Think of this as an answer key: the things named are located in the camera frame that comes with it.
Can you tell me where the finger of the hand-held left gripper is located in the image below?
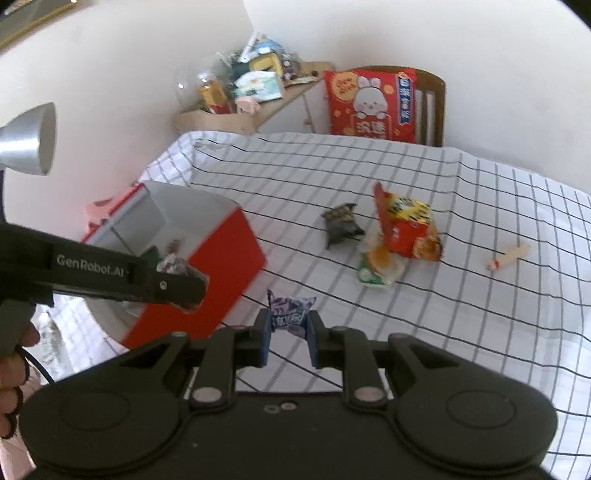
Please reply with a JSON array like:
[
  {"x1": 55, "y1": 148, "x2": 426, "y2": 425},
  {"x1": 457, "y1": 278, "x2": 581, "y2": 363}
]
[{"x1": 148, "y1": 265, "x2": 207, "y2": 309}]

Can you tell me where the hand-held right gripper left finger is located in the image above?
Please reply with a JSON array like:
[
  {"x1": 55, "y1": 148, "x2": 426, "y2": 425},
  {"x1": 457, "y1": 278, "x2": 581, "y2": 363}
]
[{"x1": 119, "y1": 308, "x2": 273, "y2": 409}]

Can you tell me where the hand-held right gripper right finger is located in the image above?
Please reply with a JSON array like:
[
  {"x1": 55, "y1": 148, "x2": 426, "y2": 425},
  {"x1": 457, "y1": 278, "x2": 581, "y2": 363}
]
[{"x1": 308, "y1": 310, "x2": 462, "y2": 409}]

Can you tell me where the silver candy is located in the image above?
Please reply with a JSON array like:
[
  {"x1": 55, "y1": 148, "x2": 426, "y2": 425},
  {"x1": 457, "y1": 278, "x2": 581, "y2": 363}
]
[{"x1": 156, "y1": 251, "x2": 208, "y2": 280}]

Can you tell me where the purple candy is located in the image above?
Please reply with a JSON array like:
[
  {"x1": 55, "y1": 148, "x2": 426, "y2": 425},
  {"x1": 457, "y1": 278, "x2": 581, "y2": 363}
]
[{"x1": 267, "y1": 290, "x2": 318, "y2": 340}]

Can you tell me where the red cardboard box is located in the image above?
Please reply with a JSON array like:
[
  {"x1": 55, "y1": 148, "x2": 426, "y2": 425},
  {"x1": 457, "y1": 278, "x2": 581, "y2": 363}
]
[{"x1": 81, "y1": 181, "x2": 269, "y2": 352}]

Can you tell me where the person's left hand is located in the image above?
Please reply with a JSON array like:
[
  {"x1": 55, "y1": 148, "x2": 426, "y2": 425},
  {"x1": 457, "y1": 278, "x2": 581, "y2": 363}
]
[{"x1": 0, "y1": 323, "x2": 41, "y2": 439}]

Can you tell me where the green white snack packet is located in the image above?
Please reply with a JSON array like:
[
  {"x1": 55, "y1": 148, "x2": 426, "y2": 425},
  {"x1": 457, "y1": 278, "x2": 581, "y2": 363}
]
[{"x1": 355, "y1": 233, "x2": 407, "y2": 288}]

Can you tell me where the black snack packet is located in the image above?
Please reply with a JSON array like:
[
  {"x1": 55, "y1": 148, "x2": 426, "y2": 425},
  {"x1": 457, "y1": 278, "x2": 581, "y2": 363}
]
[{"x1": 322, "y1": 202, "x2": 365, "y2": 250}]

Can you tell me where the silver desk lamp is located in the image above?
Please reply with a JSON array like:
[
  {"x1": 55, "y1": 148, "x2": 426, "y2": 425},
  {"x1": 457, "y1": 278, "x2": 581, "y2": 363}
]
[{"x1": 0, "y1": 102, "x2": 58, "y2": 222}]

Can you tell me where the large red chips bag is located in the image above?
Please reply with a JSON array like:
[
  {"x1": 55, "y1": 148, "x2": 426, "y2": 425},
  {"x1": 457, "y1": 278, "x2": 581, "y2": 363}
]
[{"x1": 373, "y1": 181, "x2": 443, "y2": 263}]

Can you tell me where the light wooden side cabinet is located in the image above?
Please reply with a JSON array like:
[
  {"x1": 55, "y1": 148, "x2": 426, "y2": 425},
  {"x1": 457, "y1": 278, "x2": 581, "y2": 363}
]
[{"x1": 173, "y1": 62, "x2": 335, "y2": 137}]

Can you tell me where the white checked tablecloth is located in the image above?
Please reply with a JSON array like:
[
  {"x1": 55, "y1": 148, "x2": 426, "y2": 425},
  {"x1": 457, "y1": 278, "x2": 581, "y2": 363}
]
[{"x1": 34, "y1": 130, "x2": 591, "y2": 480}]

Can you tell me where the orange drink bottle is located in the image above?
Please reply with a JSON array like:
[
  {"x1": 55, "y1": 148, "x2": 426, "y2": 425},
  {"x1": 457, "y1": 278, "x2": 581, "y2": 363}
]
[{"x1": 198, "y1": 76, "x2": 232, "y2": 114}]

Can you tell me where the clear glass dome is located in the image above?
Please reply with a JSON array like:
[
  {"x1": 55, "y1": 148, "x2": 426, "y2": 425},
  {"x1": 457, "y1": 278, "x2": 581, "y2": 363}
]
[{"x1": 174, "y1": 55, "x2": 232, "y2": 114}]

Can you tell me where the sausage stick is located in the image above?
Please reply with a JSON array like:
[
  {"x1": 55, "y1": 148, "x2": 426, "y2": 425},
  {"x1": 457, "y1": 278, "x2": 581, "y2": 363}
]
[{"x1": 486, "y1": 244, "x2": 531, "y2": 271}]

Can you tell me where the white green tissue pack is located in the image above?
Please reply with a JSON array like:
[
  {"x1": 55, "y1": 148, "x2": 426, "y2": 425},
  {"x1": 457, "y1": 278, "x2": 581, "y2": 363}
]
[{"x1": 235, "y1": 70, "x2": 283, "y2": 101}]

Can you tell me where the red rabbit print cushion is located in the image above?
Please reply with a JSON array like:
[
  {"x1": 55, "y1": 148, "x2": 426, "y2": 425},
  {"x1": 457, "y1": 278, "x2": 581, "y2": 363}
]
[{"x1": 323, "y1": 68, "x2": 419, "y2": 144}]

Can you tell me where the yellow and dark box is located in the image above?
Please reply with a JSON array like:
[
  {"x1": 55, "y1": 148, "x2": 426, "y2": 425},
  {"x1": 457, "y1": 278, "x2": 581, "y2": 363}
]
[{"x1": 231, "y1": 52, "x2": 283, "y2": 77}]

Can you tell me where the framed picture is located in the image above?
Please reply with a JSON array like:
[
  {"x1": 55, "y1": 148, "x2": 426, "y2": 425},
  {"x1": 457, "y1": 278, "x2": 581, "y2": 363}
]
[{"x1": 0, "y1": 0, "x2": 77, "y2": 47}]

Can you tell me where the white tube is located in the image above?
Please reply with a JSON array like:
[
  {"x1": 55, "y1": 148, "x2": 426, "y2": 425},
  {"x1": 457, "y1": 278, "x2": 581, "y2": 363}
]
[{"x1": 240, "y1": 31, "x2": 259, "y2": 61}]

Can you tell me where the wooden chair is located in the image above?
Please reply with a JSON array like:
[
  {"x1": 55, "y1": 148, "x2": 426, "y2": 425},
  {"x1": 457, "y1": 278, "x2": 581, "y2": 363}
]
[{"x1": 365, "y1": 65, "x2": 447, "y2": 147}]

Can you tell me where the black cable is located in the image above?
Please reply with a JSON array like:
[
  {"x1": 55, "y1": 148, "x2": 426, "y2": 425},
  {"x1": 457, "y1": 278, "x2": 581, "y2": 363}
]
[{"x1": 16, "y1": 346, "x2": 58, "y2": 386}]

